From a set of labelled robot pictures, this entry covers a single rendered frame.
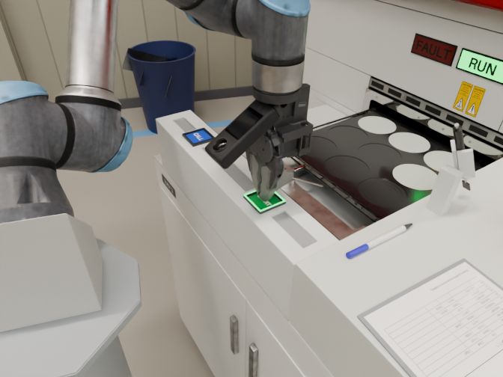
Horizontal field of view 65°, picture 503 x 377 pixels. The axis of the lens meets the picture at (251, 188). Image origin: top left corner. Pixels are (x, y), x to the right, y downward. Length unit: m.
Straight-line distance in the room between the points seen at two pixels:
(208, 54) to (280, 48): 2.72
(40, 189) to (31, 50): 2.63
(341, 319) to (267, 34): 0.39
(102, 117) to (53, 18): 2.42
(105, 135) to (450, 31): 0.80
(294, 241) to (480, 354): 0.28
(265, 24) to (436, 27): 0.63
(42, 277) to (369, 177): 0.66
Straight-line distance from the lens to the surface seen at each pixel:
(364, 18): 1.24
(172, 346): 1.66
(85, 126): 0.75
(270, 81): 0.56
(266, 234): 0.64
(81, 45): 0.81
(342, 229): 0.79
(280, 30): 0.54
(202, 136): 0.89
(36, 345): 0.76
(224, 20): 0.59
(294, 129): 0.62
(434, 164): 1.01
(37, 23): 3.19
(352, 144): 1.02
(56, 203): 0.65
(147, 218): 2.17
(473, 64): 1.05
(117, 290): 0.78
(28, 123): 0.69
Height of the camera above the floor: 1.41
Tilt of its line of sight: 37 degrees down
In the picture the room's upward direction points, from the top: 1 degrees clockwise
